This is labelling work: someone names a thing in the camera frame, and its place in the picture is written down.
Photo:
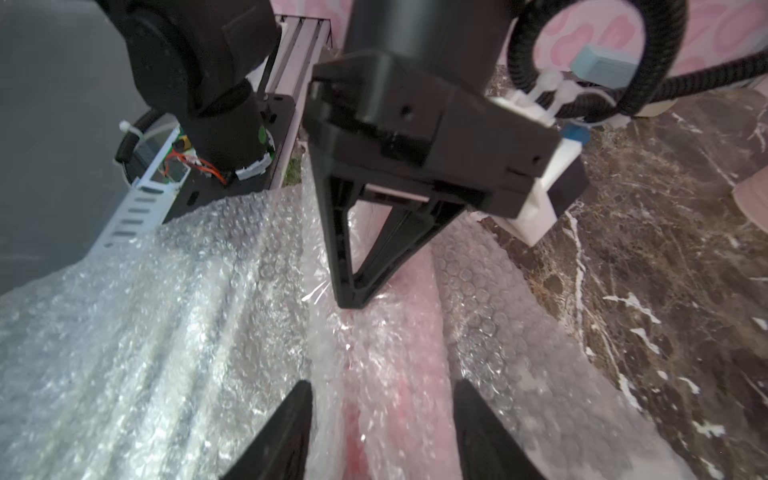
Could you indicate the pink pencil cup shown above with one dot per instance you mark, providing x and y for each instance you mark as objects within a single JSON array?
[{"x": 751, "y": 197}]

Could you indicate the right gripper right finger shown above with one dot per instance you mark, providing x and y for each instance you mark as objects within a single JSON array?
[{"x": 486, "y": 449}]

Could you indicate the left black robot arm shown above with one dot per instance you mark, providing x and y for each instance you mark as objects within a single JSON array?
[{"x": 188, "y": 56}]

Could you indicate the bubble wrap sheet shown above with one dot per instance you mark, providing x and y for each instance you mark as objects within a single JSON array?
[{"x": 163, "y": 357}]

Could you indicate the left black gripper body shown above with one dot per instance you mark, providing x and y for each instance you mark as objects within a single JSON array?
[{"x": 375, "y": 119}]

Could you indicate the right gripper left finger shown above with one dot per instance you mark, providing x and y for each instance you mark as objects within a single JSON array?
[{"x": 280, "y": 449}]

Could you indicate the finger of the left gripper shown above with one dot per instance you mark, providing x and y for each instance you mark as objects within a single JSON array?
[{"x": 409, "y": 226}]

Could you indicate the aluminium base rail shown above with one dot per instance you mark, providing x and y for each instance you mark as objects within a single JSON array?
[{"x": 242, "y": 146}]

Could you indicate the red bottle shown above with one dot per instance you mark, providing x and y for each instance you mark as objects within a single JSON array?
[{"x": 399, "y": 411}]

